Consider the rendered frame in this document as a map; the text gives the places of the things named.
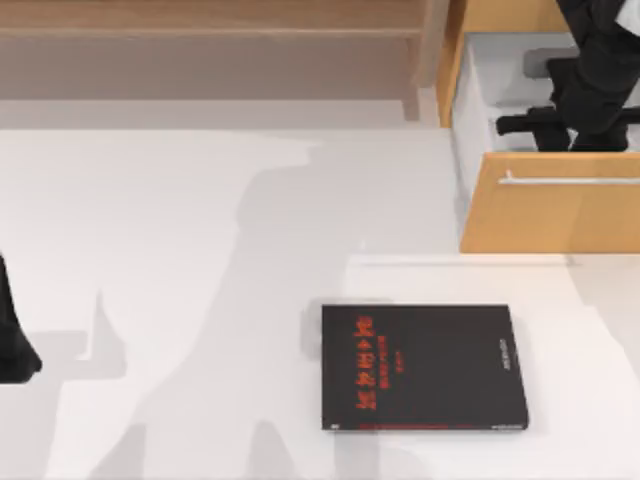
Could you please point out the pale wooden drawer front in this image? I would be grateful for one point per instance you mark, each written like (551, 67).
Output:
(550, 220)

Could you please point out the wooden cupboard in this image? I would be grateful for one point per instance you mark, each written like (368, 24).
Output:
(505, 16)

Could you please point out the black book with red lettering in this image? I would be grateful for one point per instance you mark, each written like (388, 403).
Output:
(420, 367)

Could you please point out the grey pierced drawer inside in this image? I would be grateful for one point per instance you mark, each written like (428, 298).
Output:
(480, 85)

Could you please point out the wooden open shelf unit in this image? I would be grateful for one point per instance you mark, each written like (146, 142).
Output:
(210, 55)

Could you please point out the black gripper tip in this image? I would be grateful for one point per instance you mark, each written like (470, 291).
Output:
(15, 345)

